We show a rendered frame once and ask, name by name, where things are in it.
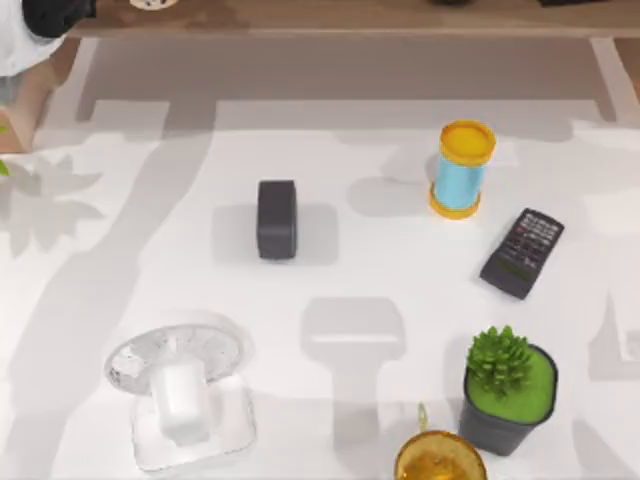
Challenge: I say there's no blue and yellow canister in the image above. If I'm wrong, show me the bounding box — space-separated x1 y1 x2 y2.
428 119 498 221

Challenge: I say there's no golden trophy cup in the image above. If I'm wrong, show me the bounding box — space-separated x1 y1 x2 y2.
393 402 489 480

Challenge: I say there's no black calculator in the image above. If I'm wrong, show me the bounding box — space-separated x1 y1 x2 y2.
479 207 566 301

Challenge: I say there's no green plant in black pot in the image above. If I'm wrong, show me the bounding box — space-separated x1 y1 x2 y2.
457 325 560 457

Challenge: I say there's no dark grey box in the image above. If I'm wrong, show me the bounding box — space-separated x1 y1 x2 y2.
256 179 299 261

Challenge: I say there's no wooden shelf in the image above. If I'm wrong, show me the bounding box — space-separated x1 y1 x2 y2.
0 0 640 154

